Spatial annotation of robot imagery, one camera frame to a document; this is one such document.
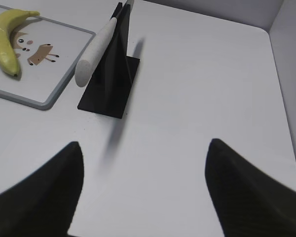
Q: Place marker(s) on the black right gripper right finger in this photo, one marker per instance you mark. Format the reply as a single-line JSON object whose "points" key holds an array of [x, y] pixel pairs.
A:
{"points": [[248, 202]]}

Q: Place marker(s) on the cleaver with white handle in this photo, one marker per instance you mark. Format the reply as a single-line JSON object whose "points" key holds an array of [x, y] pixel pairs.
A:
{"points": [[94, 52]]}

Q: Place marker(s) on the yellow plastic banana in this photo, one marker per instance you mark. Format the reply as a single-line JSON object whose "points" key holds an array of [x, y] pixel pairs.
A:
{"points": [[9, 20]]}

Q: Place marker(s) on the black knife stand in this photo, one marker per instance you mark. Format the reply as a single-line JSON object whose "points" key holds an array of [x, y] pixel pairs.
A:
{"points": [[108, 90]]}

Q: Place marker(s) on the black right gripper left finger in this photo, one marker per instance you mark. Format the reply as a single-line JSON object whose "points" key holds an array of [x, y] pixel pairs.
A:
{"points": [[43, 204]]}

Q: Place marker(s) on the white grey-rimmed cutting board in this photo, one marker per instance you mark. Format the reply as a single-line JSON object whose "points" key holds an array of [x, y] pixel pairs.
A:
{"points": [[47, 52]]}

